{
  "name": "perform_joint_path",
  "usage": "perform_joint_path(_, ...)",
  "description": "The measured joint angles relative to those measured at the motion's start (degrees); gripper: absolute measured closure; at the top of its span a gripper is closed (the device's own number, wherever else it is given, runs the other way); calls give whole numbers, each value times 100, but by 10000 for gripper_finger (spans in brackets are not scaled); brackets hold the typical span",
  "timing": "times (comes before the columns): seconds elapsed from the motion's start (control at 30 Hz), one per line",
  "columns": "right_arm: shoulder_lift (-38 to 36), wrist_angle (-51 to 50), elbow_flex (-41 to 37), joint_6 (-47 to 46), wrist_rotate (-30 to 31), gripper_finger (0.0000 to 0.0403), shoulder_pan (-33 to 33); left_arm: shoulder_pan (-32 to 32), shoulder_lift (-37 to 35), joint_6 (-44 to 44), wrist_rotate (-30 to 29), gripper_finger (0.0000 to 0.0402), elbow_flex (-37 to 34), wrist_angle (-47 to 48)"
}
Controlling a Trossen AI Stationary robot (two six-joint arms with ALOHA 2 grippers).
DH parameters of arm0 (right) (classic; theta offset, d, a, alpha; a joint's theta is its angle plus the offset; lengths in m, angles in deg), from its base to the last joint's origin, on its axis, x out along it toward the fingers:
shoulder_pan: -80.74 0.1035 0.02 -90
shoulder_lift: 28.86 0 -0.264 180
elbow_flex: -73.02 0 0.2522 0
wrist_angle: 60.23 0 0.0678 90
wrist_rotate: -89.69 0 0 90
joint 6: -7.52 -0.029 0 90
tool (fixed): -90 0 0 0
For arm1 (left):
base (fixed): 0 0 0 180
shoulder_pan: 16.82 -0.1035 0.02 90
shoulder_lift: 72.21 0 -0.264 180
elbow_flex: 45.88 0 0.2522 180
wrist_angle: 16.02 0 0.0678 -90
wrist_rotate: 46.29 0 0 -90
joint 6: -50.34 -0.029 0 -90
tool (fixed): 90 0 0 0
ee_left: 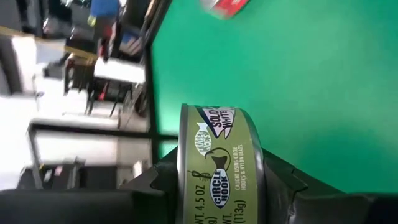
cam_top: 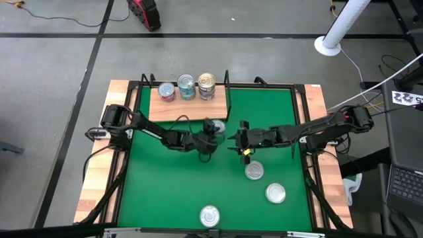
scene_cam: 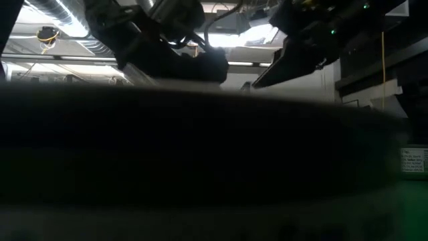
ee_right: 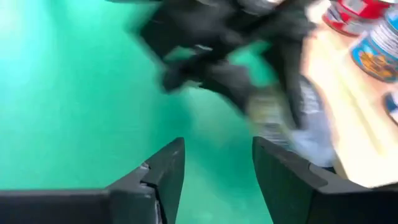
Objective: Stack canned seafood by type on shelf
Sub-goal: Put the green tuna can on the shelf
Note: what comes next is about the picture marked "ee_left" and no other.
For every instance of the black metal table frame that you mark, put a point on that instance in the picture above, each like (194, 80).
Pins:
(152, 93)

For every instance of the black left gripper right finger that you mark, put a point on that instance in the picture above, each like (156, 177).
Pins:
(311, 208)

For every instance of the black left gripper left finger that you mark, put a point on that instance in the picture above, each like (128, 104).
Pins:
(93, 208)

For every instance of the green albacore tuna can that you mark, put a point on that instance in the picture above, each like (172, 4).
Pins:
(217, 186)

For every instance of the white desk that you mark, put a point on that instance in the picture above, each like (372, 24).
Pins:
(119, 70)

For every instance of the red tuna can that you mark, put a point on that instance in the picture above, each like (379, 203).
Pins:
(227, 7)

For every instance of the blue box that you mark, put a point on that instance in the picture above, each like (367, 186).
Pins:
(104, 7)

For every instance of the green table mat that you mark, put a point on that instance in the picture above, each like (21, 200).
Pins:
(280, 93)

